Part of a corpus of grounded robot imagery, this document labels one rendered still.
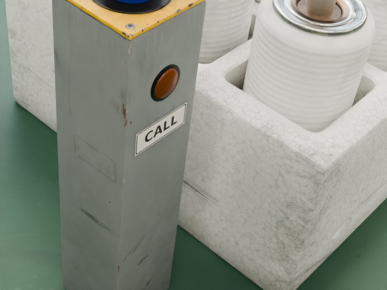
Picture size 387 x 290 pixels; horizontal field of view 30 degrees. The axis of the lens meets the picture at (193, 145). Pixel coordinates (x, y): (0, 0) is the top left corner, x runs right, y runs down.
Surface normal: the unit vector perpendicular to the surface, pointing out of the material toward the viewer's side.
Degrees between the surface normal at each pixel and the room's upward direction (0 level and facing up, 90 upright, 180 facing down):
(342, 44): 43
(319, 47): 57
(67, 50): 90
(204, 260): 0
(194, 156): 90
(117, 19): 0
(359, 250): 0
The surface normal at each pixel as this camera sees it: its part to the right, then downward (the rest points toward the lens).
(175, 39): 0.74, 0.51
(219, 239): -0.66, 0.46
